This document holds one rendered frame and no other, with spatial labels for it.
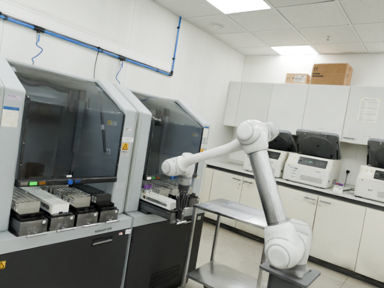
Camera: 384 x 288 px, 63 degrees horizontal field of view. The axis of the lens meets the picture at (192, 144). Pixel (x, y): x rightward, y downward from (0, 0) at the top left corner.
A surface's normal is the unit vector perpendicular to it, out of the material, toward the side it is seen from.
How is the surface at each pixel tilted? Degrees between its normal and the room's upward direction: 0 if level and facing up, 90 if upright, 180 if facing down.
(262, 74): 90
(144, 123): 90
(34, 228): 90
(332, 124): 90
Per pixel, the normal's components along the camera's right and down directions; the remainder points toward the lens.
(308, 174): -0.60, -0.05
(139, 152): 0.78, 0.15
